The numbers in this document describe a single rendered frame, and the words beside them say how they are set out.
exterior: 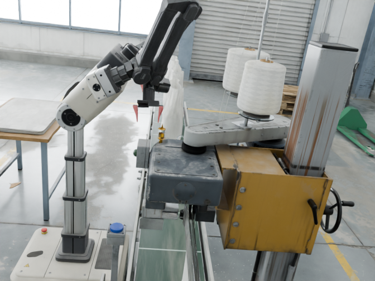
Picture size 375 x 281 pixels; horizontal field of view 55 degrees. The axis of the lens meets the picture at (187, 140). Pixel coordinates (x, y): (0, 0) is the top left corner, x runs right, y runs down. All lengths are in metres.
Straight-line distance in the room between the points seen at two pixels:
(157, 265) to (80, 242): 0.50
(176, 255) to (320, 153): 1.28
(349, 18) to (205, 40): 3.44
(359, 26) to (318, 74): 8.67
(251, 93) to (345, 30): 8.65
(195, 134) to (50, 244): 1.59
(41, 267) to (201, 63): 7.14
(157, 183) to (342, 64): 0.69
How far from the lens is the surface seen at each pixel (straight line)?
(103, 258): 2.46
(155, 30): 1.50
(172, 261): 2.27
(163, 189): 1.14
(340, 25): 9.68
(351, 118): 6.84
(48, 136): 2.92
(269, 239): 1.37
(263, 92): 1.14
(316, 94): 1.24
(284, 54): 9.23
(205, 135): 1.26
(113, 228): 1.69
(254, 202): 1.27
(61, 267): 2.42
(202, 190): 1.15
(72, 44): 9.11
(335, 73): 1.25
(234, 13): 8.84
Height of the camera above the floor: 1.85
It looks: 22 degrees down
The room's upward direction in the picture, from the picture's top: 7 degrees clockwise
